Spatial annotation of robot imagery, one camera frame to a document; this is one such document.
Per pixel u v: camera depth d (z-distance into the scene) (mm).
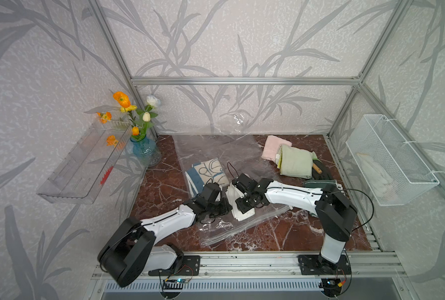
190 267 720
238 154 1122
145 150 981
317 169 1012
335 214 464
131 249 415
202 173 988
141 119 891
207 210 655
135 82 945
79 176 668
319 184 932
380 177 753
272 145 1116
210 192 677
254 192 645
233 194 910
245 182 694
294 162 1031
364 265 753
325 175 994
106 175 649
